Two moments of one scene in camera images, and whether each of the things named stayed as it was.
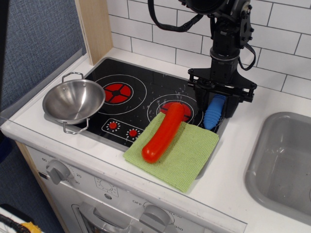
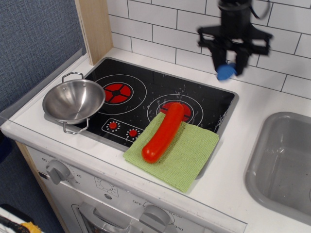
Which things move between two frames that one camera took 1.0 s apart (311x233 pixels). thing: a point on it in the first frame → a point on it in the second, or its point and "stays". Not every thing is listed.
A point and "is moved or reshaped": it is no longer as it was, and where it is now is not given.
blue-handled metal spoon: x=214 y=111 is moved or reshaped
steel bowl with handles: x=73 y=101 stays
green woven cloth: x=182 y=159 stays
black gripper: x=222 y=76 → x=236 y=32
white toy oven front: x=90 y=201 stays
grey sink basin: x=278 y=176 stays
